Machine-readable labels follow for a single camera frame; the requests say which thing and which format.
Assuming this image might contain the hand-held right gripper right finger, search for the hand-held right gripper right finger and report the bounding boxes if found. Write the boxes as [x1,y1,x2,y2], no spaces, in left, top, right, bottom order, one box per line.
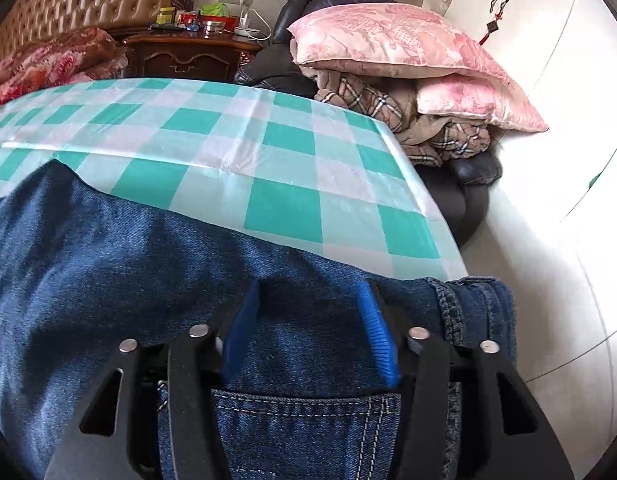
[355,279,576,480]

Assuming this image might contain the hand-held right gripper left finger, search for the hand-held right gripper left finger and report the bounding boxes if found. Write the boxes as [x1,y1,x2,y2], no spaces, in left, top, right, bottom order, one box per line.
[46,279,262,480]

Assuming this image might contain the blue denim pants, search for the blue denim pants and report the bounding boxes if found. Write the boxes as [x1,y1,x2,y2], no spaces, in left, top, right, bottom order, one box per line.
[0,162,516,480]

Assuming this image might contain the beige plaid blanket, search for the beige plaid blanket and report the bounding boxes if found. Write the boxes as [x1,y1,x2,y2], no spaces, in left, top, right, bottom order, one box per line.
[301,67,491,166]

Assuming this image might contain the small pink floral pillow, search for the small pink floral pillow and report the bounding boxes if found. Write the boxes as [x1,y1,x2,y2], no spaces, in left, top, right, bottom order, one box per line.
[415,77,549,133]

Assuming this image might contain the dark wooden nightstand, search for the dark wooden nightstand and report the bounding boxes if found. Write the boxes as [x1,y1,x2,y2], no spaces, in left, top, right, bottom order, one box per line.
[121,27,264,83]

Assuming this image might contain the white wardrobe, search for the white wardrobe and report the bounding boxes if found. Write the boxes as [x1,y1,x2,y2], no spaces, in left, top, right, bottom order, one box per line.
[441,0,617,461]

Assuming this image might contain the large pink floral pillow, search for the large pink floral pillow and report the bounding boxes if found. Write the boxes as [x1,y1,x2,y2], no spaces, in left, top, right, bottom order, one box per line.
[287,2,519,91]

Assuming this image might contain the red tin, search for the red tin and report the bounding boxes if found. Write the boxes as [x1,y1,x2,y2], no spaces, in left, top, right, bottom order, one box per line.
[201,15,236,36]

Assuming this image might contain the red hanging knot ornament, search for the red hanging knot ornament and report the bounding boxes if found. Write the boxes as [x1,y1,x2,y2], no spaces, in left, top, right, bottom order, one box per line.
[481,0,506,48]

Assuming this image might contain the red floral blanket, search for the red floral blanket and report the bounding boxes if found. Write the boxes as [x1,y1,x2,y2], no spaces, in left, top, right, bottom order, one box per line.
[0,27,129,108]

